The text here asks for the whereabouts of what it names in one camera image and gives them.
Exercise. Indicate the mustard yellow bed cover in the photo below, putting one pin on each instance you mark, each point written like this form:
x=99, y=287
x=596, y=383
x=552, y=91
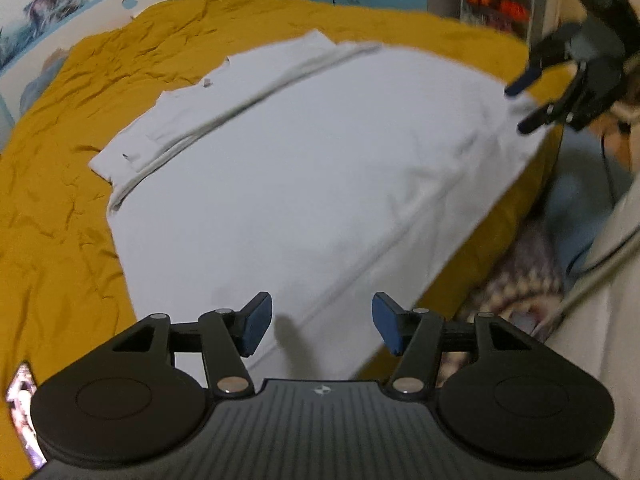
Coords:
x=62, y=288

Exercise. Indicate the white headboard with apple cutouts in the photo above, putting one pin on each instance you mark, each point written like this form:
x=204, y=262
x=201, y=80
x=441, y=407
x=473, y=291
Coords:
x=95, y=17

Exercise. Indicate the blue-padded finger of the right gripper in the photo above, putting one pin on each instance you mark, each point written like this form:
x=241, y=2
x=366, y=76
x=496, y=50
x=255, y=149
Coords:
x=523, y=82

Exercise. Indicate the wall poster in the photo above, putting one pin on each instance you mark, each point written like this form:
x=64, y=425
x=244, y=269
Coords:
x=39, y=17

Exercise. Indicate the blue pillow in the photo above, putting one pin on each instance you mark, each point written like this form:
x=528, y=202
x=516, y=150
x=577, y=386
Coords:
x=32, y=92

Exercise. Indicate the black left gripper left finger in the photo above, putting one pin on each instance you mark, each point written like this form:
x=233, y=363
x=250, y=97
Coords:
x=149, y=389

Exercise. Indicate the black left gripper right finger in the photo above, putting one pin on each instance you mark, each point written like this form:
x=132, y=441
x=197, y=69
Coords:
x=498, y=393

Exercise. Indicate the white printed t-shirt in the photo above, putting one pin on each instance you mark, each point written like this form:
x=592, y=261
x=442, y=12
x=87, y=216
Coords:
x=319, y=172

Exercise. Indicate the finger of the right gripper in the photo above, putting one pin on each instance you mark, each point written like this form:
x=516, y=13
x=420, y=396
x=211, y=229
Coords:
x=542, y=116

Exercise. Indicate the patterned rug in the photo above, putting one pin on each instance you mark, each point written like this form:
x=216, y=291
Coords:
x=525, y=288

